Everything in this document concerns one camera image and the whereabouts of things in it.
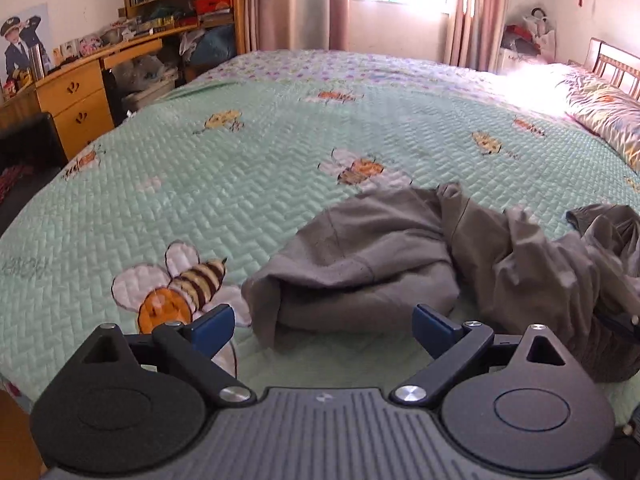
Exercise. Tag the pile of bags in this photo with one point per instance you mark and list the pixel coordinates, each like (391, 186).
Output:
(532, 35)

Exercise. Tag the wooden headboard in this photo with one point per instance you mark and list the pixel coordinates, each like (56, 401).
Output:
(617, 62)

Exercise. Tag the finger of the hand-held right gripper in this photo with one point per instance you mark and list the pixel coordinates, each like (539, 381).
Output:
(622, 324)

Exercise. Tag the grey pants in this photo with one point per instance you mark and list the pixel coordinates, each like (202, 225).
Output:
(360, 250)

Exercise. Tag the clear plastic bag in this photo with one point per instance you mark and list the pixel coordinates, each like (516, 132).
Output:
(140, 72)

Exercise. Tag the blue cloth bundle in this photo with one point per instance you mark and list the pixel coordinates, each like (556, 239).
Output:
(215, 46)

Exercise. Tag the plastic storage bin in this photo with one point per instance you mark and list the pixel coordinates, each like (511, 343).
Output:
(150, 97)

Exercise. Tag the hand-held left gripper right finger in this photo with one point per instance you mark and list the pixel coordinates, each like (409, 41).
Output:
(435, 331)

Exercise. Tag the white cabinet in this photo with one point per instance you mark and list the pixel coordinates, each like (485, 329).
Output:
(517, 62)

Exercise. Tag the wooden desk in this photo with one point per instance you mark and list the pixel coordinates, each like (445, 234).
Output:
(75, 100)

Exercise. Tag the wooden bookshelf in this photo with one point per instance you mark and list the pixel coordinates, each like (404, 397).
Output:
(165, 7)

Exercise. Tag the floral pillow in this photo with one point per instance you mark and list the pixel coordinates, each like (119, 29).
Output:
(607, 110)

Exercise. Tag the green bee-print quilt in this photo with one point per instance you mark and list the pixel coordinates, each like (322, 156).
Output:
(225, 185)

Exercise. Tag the metal thermos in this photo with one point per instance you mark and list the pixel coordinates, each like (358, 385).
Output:
(36, 62)

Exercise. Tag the wall poster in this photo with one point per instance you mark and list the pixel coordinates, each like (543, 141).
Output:
(22, 40)

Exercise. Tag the red fuzzy cloth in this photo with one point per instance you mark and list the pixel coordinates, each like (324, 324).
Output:
(12, 182)

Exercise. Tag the red box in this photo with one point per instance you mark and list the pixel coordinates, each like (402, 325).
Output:
(215, 5)

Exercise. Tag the black sofa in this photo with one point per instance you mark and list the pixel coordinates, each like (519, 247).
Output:
(25, 145)

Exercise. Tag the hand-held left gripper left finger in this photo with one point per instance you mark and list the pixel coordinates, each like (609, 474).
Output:
(215, 332)

